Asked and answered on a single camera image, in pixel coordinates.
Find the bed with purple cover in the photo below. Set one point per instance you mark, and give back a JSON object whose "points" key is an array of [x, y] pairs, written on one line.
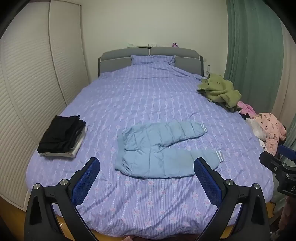
{"points": [[150, 97]]}

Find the green curtain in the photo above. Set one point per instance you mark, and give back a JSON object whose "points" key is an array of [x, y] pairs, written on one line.
{"points": [[254, 46]]}

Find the olive green jacket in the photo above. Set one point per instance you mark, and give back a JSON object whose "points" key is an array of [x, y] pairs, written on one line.
{"points": [[219, 90]]}

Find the purple floral pillow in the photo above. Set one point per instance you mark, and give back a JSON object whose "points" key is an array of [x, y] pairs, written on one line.
{"points": [[152, 60]]}

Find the pink printed garment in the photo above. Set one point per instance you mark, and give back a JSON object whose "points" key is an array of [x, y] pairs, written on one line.
{"points": [[270, 129]]}

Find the white object on headboard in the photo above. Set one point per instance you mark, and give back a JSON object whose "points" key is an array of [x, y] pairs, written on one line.
{"points": [[131, 45]]}

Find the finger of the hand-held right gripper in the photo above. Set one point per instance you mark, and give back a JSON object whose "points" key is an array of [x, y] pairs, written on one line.
{"points": [[288, 151], [272, 162]]}

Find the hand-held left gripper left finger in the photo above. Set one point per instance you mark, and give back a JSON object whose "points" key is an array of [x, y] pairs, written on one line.
{"points": [[84, 180]]}

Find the black folded clothes stack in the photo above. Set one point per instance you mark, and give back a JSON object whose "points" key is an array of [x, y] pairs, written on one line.
{"points": [[61, 134]]}

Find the white ribbed wardrobe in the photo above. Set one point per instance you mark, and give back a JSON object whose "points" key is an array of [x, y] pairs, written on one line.
{"points": [[34, 81]]}

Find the white garment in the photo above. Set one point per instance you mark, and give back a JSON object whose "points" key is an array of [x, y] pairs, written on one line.
{"points": [[254, 129]]}

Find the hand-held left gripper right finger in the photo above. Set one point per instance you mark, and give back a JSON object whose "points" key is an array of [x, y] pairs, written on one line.
{"points": [[208, 180]]}

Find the white folded cloth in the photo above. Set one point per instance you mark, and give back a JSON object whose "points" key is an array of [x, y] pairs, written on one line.
{"points": [[77, 148]]}

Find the small purple toy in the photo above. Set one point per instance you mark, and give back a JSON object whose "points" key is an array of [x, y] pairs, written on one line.
{"points": [[175, 45]]}

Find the grey padded headboard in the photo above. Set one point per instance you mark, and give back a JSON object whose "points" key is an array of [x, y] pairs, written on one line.
{"points": [[115, 58]]}

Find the light blue padded pants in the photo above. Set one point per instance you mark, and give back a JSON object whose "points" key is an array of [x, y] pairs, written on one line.
{"points": [[148, 148]]}

